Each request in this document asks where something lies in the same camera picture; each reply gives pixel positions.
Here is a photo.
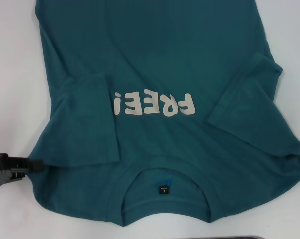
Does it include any teal t-shirt with beige print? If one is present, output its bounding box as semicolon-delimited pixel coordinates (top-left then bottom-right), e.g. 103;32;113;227
27;0;300;228

